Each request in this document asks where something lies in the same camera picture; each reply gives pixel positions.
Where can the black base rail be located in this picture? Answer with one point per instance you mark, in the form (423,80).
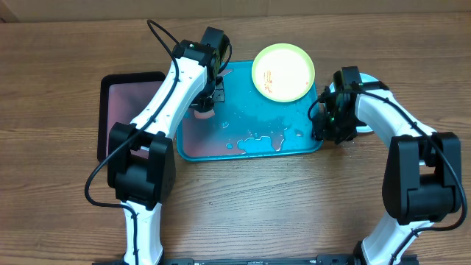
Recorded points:
(257,261)

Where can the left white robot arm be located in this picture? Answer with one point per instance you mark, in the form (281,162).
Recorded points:
(140,165)

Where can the teal serving tray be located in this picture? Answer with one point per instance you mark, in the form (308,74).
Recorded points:
(247,124)

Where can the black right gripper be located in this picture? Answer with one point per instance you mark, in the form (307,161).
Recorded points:
(327,132)

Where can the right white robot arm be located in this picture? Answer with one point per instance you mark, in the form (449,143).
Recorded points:
(422,189)

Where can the dark maroon tray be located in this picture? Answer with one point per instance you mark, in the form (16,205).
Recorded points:
(122,98)

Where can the green and pink sponge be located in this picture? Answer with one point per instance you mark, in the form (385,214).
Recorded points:
(204,115)

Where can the light blue plate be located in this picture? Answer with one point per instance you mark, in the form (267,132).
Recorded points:
(364,78)

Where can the yellow plate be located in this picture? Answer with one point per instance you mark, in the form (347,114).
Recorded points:
(283,72)

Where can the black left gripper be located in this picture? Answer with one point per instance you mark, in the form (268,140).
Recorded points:
(219,98)

